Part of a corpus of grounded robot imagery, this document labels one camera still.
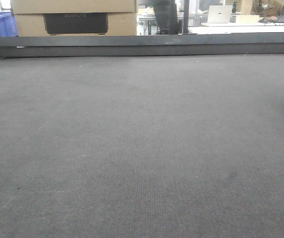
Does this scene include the black board stack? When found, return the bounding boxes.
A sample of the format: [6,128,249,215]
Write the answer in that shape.
[0,32,284,58]

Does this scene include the black metal post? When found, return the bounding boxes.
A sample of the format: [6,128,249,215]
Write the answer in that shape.
[182,0,190,35]

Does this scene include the standing person dark trousers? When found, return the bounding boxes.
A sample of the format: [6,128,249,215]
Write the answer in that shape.
[153,0,179,35]

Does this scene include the seated person in background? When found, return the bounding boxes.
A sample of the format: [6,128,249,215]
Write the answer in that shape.
[250,0,284,17]

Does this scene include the large cardboard box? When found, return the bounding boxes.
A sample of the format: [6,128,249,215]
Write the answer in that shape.
[11,0,137,37]

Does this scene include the silver laptop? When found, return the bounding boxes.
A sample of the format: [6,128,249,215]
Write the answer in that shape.
[207,5,232,23]

